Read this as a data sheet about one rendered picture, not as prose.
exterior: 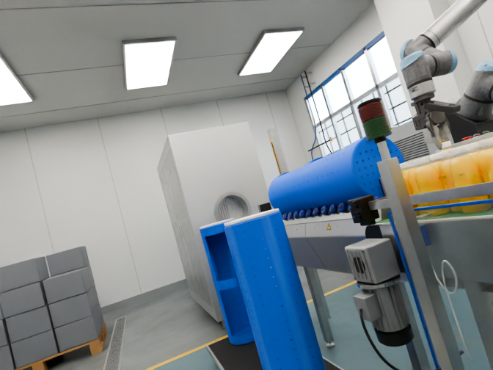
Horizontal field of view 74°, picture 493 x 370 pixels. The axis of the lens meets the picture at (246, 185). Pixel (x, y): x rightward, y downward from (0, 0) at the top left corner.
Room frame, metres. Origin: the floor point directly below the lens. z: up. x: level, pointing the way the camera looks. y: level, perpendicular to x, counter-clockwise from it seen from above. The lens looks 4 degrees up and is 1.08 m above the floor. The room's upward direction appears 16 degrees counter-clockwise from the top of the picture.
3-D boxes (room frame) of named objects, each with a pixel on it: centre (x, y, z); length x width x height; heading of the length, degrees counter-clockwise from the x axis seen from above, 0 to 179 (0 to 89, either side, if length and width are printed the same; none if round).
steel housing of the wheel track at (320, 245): (2.31, -0.19, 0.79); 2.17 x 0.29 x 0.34; 21
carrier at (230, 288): (2.53, 0.30, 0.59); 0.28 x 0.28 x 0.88
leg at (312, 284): (2.34, -0.26, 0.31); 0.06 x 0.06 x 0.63; 21
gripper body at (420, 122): (1.24, -0.75, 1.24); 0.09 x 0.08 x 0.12; 21
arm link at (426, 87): (1.24, -0.75, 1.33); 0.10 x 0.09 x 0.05; 111
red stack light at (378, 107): (0.85, -0.37, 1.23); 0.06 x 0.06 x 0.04
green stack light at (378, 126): (0.85, -0.37, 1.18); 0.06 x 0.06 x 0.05
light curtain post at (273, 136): (2.85, -0.34, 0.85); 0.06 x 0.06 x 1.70; 21
